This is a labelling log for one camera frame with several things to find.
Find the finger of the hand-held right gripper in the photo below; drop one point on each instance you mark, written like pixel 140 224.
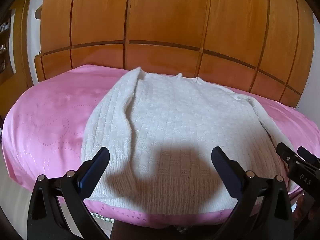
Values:
pixel 285 152
pixel 308 156

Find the pink dotted bedspread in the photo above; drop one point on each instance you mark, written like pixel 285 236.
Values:
pixel 50 120

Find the wooden wardrobe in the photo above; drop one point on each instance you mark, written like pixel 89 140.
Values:
pixel 162 22

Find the white knitted sweater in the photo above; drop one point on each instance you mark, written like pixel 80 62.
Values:
pixel 175 120

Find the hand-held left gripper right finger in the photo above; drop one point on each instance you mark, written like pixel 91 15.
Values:
pixel 223 166

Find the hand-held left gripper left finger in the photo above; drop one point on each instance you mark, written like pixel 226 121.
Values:
pixel 96 165

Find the green checkered sheet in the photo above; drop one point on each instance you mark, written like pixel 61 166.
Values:
pixel 102 214

